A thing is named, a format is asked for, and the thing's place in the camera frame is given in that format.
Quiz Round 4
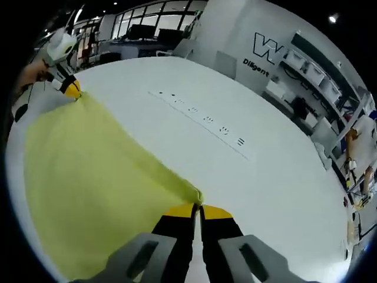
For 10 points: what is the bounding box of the black camera stand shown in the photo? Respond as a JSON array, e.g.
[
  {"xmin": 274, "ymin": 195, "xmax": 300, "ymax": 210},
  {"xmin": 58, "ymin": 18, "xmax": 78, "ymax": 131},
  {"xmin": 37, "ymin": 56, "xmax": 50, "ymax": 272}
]
[{"xmin": 292, "ymin": 97, "xmax": 309, "ymax": 119}]

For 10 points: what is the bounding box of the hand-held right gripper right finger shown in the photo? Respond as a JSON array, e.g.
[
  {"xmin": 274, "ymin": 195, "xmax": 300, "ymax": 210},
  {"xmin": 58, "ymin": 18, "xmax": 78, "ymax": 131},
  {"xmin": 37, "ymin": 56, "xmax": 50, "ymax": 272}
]
[{"xmin": 199, "ymin": 205, "xmax": 299, "ymax": 283}]

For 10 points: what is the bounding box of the person's left hand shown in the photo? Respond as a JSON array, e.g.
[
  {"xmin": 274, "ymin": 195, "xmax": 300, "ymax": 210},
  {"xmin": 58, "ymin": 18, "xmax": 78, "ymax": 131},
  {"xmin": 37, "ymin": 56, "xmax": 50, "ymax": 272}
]
[{"xmin": 21, "ymin": 58, "xmax": 55, "ymax": 92}]

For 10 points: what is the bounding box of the white storage bin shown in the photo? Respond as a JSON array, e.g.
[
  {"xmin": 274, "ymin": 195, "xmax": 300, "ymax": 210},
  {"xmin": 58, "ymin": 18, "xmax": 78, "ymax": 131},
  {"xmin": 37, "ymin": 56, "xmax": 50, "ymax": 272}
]
[
  {"xmin": 322, "ymin": 77, "xmax": 342, "ymax": 101},
  {"xmin": 306, "ymin": 61, "xmax": 324, "ymax": 84},
  {"xmin": 286, "ymin": 50, "xmax": 307, "ymax": 68}
]

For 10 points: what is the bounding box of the grey metal shelf unit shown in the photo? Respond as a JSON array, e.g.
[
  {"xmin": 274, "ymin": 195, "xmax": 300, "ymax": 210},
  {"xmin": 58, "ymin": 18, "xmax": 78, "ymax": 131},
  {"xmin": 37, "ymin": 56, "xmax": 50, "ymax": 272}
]
[{"xmin": 264, "ymin": 29, "xmax": 377, "ymax": 178}]

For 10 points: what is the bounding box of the small black oval object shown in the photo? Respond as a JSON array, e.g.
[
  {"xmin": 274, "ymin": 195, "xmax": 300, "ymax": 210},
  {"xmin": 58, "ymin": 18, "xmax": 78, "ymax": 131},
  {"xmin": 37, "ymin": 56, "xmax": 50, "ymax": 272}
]
[{"xmin": 14, "ymin": 103, "xmax": 29, "ymax": 122}]

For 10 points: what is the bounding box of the white crumpled cloth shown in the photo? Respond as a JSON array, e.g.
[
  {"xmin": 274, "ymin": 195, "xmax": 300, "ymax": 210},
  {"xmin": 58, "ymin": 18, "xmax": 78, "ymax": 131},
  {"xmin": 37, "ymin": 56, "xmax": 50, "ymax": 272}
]
[{"xmin": 315, "ymin": 142, "xmax": 333, "ymax": 171}]

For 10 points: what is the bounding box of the black computer monitor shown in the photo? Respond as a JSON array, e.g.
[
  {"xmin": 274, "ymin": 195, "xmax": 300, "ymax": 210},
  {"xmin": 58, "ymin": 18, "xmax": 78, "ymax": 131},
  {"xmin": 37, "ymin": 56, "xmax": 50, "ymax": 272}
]
[
  {"xmin": 129, "ymin": 24, "xmax": 156, "ymax": 41},
  {"xmin": 158, "ymin": 28, "xmax": 181, "ymax": 40}
]

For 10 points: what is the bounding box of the grey office chair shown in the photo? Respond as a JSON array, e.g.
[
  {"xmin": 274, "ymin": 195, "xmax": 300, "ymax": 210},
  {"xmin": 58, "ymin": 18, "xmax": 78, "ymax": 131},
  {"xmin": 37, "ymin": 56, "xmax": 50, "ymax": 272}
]
[{"xmin": 156, "ymin": 38, "xmax": 193, "ymax": 59}]

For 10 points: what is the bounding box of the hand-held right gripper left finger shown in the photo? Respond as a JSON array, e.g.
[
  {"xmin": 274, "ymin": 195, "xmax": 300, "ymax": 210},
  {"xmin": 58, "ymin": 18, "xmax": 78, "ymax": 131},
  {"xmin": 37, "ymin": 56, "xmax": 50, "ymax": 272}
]
[{"xmin": 88, "ymin": 203, "xmax": 198, "ymax": 283}]

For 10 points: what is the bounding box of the yellow blue grey garment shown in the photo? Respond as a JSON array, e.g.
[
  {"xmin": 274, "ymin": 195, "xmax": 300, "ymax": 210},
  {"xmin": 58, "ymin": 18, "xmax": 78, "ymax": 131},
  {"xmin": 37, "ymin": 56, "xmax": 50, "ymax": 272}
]
[{"xmin": 23, "ymin": 90, "xmax": 204, "ymax": 281}]

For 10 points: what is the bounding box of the grey flat panel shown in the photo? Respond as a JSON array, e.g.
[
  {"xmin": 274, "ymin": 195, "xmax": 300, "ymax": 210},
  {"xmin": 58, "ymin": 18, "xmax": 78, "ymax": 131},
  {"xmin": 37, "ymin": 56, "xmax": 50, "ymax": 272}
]
[{"xmin": 215, "ymin": 50, "xmax": 238, "ymax": 80}]

